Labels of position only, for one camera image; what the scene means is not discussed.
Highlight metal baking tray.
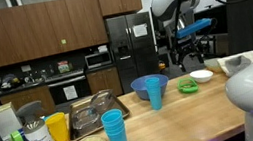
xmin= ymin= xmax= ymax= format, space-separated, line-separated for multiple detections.
xmin=63 ymin=86 xmax=134 ymax=141

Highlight clear glass container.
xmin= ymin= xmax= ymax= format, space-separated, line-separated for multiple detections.
xmin=70 ymin=104 xmax=104 ymax=133

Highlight stainless steel refrigerator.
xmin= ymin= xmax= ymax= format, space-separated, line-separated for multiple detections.
xmin=104 ymin=10 xmax=164 ymax=96

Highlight grey knitted cloth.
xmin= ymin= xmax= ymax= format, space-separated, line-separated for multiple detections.
xmin=224 ymin=54 xmax=253 ymax=79

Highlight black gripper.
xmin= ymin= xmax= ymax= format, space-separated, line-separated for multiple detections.
xmin=167 ymin=33 xmax=207 ymax=75

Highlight clear plastic lid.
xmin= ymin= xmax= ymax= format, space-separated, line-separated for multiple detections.
xmin=88 ymin=88 xmax=118 ymax=116

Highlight silver microwave oven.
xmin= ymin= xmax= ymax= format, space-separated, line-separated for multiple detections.
xmin=84 ymin=50 xmax=114 ymax=70

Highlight brown wooden upper cabinets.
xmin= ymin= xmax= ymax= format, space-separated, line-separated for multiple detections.
xmin=0 ymin=0 xmax=149 ymax=69

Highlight colourful snack box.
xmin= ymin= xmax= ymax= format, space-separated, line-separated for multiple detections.
xmin=56 ymin=59 xmax=71 ymax=74

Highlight brown wooden lower cabinet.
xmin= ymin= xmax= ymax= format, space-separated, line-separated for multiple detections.
xmin=85 ymin=66 xmax=124 ymax=100

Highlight white wipes canister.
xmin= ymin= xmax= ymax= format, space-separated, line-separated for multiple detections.
xmin=21 ymin=116 xmax=54 ymax=141

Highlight green apple slicer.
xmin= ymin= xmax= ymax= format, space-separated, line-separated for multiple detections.
xmin=177 ymin=76 xmax=200 ymax=96

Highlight large blue plastic bowl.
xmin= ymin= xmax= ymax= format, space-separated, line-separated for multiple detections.
xmin=129 ymin=71 xmax=172 ymax=103

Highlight black kitchen oven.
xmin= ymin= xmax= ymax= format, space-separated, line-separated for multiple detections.
xmin=44 ymin=69 xmax=93 ymax=108

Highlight blue wrist camera block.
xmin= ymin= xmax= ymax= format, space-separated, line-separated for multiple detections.
xmin=174 ymin=16 xmax=215 ymax=40

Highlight green lying bottle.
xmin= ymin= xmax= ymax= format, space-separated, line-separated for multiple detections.
xmin=9 ymin=128 xmax=29 ymax=141

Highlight brown cabinet beside sink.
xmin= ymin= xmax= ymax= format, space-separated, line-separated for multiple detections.
xmin=0 ymin=84 xmax=57 ymax=122

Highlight small white bowl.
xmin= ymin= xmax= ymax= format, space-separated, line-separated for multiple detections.
xmin=188 ymin=68 xmax=215 ymax=85

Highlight yellow plastic cup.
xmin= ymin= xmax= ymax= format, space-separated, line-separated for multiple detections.
xmin=44 ymin=111 xmax=71 ymax=141

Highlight teal plastic cup stack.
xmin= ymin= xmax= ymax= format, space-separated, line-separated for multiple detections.
xmin=144 ymin=76 xmax=166 ymax=113
xmin=99 ymin=107 xmax=129 ymax=141

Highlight white paper sheet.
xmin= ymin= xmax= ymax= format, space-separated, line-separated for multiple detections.
xmin=131 ymin=22 xmax=150 ymax=39

